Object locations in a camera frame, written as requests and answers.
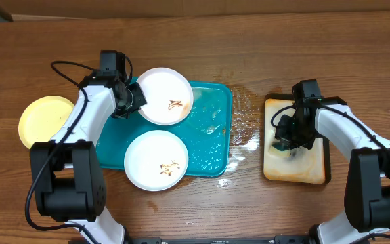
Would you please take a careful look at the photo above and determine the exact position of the green yellow sponge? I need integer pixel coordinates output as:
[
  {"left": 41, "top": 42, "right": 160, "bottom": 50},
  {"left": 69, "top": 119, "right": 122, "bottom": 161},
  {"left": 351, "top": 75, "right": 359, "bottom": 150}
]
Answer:
[{"left": 269, "top": 141, "right": 290, "bottom": 158}]

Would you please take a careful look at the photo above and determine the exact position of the white plate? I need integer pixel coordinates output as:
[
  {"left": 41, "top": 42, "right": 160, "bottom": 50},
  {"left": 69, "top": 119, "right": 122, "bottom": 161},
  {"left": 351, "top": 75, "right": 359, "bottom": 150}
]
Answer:
[
  {"left": 137, "top": 68, "right": 194, "bottom": 125},
  {"left": 124, "top": 130, "right": 189, "bottom": 192}
]

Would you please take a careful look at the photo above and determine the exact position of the yellow-green plate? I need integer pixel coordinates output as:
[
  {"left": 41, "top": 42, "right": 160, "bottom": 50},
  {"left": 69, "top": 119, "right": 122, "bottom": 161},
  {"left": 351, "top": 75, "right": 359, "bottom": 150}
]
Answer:
[{"left": 18, "top": 96, "right": 74, "bottom": 149}]

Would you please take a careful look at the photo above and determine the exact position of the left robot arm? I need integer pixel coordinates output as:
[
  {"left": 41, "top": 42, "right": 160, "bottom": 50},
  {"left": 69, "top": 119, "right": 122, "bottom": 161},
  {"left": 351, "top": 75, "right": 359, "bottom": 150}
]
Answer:
[{"left": 25, "top": 67, "right": 146, "bottom": 243}]

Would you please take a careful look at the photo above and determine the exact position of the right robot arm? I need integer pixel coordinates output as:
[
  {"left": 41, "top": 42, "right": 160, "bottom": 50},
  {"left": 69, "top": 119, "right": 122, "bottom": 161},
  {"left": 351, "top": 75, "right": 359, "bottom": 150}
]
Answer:
[{"left": 271, "top": 97, "right": 390, "bottom": 243}]

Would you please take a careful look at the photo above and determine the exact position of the black tray with soapy water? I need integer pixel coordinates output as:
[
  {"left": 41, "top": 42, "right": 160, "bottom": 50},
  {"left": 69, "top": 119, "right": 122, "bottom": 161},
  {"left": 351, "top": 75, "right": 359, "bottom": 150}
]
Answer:
[{"left": 263, "top": 93, "right": 331, "bottom": 184}]

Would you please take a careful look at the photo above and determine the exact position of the teal plastic tray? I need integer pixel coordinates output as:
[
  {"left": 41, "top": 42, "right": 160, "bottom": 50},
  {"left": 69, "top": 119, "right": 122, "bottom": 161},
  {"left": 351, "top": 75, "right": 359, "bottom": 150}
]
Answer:
[{"left": 96, "top": 81, "right": 232, "bottom": 178}]

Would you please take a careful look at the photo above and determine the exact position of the white plate front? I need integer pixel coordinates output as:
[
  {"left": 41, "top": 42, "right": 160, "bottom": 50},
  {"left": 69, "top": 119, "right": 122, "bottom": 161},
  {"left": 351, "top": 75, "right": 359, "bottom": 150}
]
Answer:
[{"left": 124, "top": 130, "right": 189, "bottom": 192}]

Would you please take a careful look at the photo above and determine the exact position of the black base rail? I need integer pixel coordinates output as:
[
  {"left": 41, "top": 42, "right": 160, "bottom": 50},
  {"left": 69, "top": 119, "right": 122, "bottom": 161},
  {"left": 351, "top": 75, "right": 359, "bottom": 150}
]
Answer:
[{"left": 123, "top": 235, "right": 315, "bottom": 244}]

